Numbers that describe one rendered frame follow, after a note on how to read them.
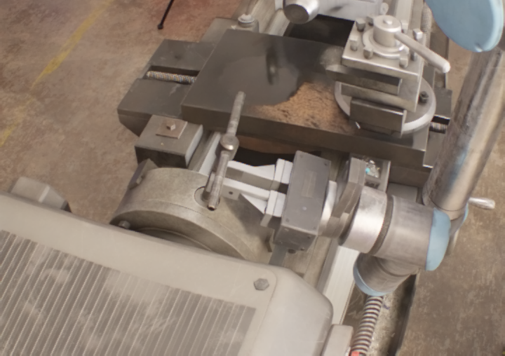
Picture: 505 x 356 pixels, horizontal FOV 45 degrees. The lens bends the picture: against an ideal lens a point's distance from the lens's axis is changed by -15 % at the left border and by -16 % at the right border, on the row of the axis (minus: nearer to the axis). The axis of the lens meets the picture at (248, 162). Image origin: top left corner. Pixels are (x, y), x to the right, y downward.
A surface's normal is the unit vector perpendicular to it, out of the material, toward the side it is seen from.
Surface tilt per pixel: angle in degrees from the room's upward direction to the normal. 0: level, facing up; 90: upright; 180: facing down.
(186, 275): 0
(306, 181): 16
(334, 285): 36
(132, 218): 90
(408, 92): 0
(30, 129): 0
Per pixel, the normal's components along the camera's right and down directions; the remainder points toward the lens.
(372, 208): 0.15, -0.39
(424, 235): 0.08, -0.11
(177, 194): -0.03, -0.69
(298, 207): 0.22, -0.62
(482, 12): -0.84, 0.41
